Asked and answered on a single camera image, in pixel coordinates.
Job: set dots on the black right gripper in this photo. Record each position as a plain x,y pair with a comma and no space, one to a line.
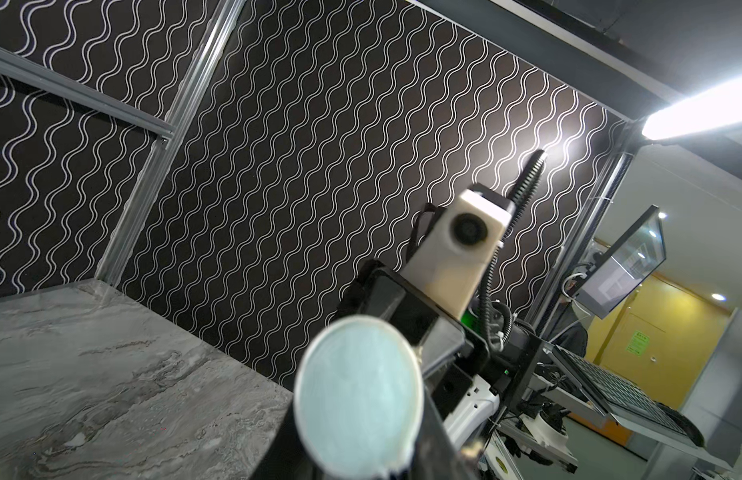
437,338

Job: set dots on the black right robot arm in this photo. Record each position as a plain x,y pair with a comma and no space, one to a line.
468,384

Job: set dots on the black keyboard on shelf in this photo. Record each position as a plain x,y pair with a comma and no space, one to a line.
619,399

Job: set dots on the ceiling strip light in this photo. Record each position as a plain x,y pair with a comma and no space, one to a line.
713,110

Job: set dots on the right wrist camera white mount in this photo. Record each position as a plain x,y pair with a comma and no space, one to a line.
449,264

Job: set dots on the aluminium corner post right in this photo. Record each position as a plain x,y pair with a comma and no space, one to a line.
165,148

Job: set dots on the aluminium front right post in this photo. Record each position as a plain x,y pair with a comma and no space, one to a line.
585,226

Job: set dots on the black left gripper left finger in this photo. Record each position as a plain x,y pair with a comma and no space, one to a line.
286,458

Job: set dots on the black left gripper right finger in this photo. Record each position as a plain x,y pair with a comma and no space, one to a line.
434,456

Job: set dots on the aluminium back crossbar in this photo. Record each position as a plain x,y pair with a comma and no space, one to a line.
30,73

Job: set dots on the blue white glue stick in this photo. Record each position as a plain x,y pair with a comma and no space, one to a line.
359,399

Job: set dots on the black computer monitor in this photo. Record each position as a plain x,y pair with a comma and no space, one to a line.
624,266

